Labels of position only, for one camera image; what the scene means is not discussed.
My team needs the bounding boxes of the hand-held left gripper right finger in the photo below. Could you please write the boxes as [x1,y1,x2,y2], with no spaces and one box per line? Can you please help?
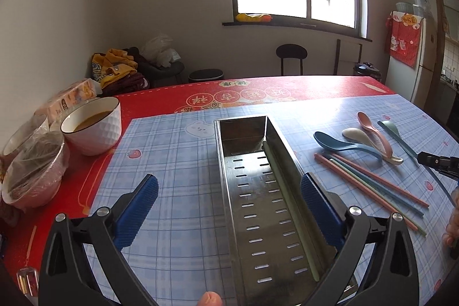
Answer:
[300,173,420,306]

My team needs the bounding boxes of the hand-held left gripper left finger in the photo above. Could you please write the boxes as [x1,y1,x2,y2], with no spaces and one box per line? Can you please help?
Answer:
[38,174,159,306]

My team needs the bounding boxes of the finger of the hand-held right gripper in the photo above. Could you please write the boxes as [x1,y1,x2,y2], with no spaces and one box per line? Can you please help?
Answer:
[417,151,459,182]

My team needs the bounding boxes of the pink chopstick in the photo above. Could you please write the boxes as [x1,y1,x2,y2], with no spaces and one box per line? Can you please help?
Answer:
[327,152,430,208]
[314,153,419,232]

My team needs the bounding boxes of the blue chopstick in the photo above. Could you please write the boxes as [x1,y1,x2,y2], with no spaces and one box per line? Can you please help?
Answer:
[323,153,424,218]

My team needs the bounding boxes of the green long-handled spoon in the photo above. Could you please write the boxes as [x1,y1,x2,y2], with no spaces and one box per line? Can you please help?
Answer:
[377,120,452,208]

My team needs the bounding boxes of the perforated steel utensil tray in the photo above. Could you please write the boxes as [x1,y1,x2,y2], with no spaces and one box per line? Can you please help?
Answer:
[214,115,359,306]

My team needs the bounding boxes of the green chopstick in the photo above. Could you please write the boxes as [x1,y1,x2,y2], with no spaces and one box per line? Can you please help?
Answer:
[261,140,321,282]
[333,160,428,237]

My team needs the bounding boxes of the blue spoon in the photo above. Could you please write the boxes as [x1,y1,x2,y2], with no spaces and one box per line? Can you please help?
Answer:
[314,131,384,167]

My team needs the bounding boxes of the pink spoon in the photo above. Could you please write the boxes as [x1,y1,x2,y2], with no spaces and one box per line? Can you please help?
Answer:
[357,112,393,158]

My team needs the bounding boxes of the beige spoon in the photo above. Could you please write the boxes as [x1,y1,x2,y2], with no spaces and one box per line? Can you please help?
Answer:
[342,127,404,164]

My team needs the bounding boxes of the person's right hand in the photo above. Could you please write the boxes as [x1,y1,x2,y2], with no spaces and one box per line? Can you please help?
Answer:
[442,187,459,258]

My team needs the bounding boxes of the person's left hand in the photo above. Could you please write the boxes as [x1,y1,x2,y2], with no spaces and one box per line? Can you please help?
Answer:
[198,292,223,306]

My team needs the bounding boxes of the blue plaid mat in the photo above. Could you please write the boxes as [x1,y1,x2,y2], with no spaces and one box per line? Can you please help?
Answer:
[77,94,459,306]

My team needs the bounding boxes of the white bowl of soup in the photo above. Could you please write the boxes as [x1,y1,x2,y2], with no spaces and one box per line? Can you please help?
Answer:
[60,96,122,157]

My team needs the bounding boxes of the white refrigerator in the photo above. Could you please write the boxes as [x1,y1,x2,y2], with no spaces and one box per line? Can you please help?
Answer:
[387,10,440,109]

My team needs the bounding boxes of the large plastic-wrapped bowl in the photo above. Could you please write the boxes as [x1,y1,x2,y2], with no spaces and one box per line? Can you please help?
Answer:
[2,132,70,210]

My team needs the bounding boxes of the red printed tablecloth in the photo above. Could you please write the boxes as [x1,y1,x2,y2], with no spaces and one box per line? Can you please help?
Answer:
[0,75,398,306]

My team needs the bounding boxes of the black rice cooker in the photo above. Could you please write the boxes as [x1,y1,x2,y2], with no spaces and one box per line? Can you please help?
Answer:
[353,62,381,81]

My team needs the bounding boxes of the red printed cloth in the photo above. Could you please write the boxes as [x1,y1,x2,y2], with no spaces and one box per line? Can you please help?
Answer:
[385,10,423,68]

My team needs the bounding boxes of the maroon garment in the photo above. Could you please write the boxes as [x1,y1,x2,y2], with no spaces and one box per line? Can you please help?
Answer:
[104,72,149,95]

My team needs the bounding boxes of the packaged snack box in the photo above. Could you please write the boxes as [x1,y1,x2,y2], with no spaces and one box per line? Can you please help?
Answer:
[36,78,101,124]

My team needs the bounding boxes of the small plastic-wrapped bowl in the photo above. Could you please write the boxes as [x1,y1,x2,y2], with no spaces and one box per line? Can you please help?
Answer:
[2,112,51,158]

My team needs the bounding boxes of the dark armchair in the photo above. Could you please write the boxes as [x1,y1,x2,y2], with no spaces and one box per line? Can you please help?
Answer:
[124,47,185,88]

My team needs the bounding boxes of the yellow garment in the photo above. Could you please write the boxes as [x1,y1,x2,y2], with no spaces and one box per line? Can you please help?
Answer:
[91,48,139,89]

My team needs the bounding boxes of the black round stool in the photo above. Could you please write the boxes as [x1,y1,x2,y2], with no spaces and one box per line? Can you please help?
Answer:
[188,69,225,83]

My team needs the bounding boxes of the clear plastic containers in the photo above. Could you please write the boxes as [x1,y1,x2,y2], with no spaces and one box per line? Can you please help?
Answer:
[394,0,434,20]

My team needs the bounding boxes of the black chair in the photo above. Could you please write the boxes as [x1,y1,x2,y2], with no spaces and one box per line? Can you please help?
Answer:
[276,44,308,76]

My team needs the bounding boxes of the clear plastic bag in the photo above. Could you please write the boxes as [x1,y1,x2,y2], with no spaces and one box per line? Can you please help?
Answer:
[140,35,182,68]

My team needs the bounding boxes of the yellow toy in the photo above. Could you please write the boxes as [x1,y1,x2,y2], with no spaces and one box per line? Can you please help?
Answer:
[235,13,272,23]

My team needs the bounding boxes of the folded dark frame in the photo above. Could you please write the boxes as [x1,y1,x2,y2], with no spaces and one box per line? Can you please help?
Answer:
[333,39,363,75]

